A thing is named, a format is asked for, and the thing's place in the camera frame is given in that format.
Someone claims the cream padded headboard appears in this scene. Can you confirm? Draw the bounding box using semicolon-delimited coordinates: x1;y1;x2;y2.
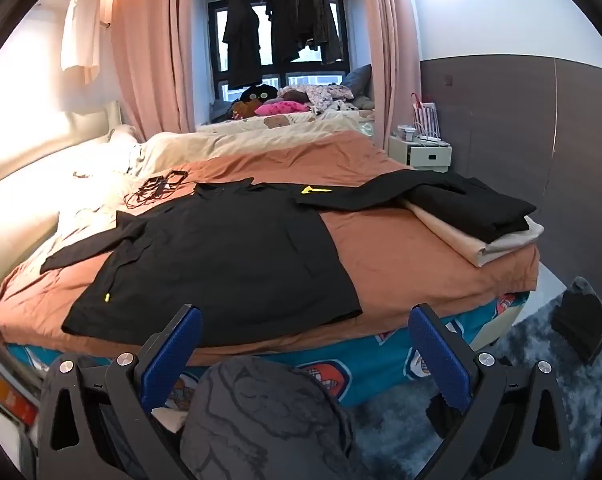
0;100;122;281

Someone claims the grey shaggy rug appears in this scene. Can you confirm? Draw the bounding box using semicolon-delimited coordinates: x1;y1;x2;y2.
351;275;602;480

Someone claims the pink cloth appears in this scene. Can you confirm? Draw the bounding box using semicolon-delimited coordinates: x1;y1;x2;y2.
255;101;310;117

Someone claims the black plush toy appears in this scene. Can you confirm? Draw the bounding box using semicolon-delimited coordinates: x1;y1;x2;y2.
238;85;280;107

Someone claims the black long-sleeve shirt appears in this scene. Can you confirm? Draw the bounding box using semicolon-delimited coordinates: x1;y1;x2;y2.
40;169;469;348

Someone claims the dark hanging coat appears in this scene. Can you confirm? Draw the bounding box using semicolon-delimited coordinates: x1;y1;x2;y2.
222;0;262;89

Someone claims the tangle of black cables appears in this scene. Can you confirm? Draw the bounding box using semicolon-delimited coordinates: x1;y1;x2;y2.
122;170;189;208

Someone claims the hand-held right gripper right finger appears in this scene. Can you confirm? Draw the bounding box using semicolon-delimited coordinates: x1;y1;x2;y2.
408;304;572;480

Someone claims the dark grey hanging garment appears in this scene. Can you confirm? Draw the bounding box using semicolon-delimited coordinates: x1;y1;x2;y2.
296;0;323;53

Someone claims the white pillow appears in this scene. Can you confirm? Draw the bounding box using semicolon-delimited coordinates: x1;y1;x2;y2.
106;125;143;172

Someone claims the white nightstand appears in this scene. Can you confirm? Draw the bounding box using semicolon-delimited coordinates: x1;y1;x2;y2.
388;134;452;174

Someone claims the dark folded cloth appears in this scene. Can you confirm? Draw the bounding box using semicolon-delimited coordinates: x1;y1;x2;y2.
551;290;602;365

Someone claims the beige blanket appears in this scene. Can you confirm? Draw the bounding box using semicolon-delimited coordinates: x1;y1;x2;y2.
141;127;372;173

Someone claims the black framed window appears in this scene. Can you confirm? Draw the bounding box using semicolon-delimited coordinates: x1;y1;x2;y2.
207;0;352;103

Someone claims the brown patterned hanging garment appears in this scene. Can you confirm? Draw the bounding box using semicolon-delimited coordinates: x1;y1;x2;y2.
316;0;345;65

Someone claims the white hanging garment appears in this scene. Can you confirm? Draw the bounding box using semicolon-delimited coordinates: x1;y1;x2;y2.
61;0;103;86

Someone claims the person's right leg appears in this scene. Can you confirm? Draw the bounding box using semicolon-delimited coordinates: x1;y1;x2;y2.
180;355;356;480

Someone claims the grey-blue pillow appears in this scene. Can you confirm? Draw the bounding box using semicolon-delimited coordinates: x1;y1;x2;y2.
341;64;373;99

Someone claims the black hanging jacket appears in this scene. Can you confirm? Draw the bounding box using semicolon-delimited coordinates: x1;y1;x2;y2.
267;0;302;64

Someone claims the blue cartoon bed sheet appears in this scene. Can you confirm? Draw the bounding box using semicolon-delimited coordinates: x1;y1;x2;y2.
4;290;532;408

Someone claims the orange-brown blanket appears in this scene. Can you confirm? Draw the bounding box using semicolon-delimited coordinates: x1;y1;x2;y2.
0;130;540;368

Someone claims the orange and white box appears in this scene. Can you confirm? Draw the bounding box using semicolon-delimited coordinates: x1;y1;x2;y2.
0;355;38;480

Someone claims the beige folded cloth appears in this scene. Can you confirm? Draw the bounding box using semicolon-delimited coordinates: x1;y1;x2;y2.
400;197;546;268

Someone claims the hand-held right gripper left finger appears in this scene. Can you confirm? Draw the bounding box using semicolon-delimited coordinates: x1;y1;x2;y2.
37;304;203;480

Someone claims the folded black garment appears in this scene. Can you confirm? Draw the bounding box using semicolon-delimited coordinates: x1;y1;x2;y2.
410;180;538;244

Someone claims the cream bear-print bedding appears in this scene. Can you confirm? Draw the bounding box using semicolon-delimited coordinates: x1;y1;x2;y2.
196;109;377;137

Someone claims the pink curtain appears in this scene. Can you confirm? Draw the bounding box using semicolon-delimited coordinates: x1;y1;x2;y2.
112;0;197;141
363;0;422;148

